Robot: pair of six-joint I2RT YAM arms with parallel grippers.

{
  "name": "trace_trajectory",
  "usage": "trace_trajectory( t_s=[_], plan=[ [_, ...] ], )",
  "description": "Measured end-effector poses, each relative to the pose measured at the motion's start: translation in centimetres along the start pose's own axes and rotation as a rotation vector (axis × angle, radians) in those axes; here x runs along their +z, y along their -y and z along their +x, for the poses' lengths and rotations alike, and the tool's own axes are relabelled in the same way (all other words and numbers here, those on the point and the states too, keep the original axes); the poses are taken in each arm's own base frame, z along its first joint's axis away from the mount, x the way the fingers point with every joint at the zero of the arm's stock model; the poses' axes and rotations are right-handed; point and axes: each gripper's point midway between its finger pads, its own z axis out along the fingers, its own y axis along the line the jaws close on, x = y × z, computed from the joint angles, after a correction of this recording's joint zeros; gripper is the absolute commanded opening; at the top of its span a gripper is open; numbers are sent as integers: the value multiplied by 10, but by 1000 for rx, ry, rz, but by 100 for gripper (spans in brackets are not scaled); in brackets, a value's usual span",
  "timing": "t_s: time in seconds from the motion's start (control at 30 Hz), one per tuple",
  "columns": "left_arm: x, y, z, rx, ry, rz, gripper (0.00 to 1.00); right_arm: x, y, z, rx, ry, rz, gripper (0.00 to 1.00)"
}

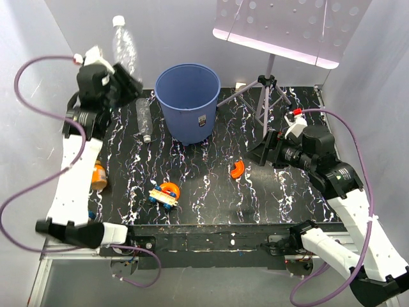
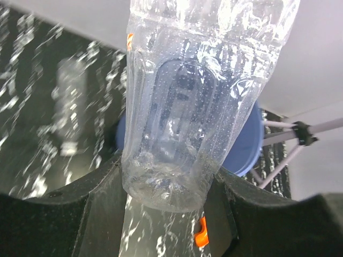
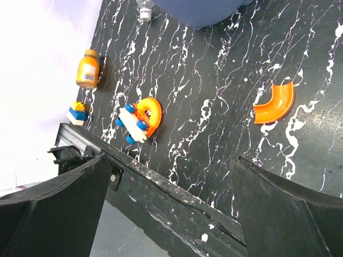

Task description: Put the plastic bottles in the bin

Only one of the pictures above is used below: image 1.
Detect toy cart blue wheels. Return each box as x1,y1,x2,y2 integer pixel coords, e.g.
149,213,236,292
148,186,178,210

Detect blue yellow toy block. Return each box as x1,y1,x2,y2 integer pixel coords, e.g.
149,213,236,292
88,210,96,221

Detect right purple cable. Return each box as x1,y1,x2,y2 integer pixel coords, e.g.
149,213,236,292
289,108,374,307

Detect clear bottle white cap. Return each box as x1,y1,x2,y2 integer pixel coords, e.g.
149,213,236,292
136,98,153,143

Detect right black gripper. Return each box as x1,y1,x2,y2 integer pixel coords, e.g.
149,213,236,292
243,129,316,173

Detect clear plastic bottle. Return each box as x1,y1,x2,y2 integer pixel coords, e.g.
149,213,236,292
112,15,137,77

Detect lilac music stand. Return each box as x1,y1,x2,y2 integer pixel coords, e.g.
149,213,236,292
212,0,373,136

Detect blue plastic bin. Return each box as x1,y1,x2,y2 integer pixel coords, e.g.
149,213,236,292
154,63,221,146

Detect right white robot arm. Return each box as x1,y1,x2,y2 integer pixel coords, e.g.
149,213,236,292
247,125,408,306

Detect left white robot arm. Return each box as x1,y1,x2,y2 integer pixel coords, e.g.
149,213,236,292
35,63,143,256

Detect orange curved track piece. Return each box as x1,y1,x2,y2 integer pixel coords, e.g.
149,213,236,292
230,160,245,179

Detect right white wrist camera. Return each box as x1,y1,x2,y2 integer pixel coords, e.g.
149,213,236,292
284,108,307,139

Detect orange ring toy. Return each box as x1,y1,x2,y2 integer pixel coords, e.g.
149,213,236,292
159,182,180,200

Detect black base frame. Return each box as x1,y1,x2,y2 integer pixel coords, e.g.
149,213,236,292
98,220,352,272

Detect orange juice bottle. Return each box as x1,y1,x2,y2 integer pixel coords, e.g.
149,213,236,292
91,160,107,191

